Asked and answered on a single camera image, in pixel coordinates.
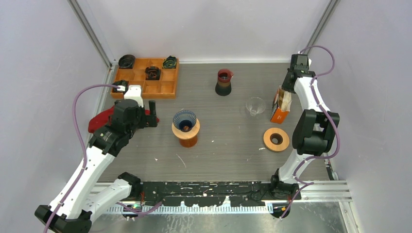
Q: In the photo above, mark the red black carafe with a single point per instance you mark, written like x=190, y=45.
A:
x=223, y=86

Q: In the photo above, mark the clear glass dripper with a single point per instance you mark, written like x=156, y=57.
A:
x=255, y=106

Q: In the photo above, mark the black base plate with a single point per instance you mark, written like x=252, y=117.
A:
x=206, y=194

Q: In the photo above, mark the orange wooden compartment tray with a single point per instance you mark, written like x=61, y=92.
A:
x=165, y=88

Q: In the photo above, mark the red cloth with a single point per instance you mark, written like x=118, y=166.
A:
x=100, y=120

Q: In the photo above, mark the orange coffee filter box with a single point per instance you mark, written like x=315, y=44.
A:
x=281, y=106

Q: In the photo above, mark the green coil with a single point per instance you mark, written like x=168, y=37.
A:
x=120, y=83
x=169, y=63

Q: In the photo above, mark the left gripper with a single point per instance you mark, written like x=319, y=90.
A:
x=150, y=120

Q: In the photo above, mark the green coil bottom left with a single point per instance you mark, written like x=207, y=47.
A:
x=120, y=83

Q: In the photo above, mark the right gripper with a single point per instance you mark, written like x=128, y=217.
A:
x=285, y=86

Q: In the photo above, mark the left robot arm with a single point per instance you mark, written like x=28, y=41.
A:
x=73, y=210

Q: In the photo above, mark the blue glass dripper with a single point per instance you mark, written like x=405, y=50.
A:
x=184, y=120

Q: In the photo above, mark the orange glass carafe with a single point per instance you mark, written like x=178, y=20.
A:
x=188, y=143

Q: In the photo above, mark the green coil top right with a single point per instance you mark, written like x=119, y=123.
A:
x=169, y=63

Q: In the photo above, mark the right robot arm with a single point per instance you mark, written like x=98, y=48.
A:
x=315, y=130

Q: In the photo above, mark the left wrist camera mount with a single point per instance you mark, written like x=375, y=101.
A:
x=132, y=92

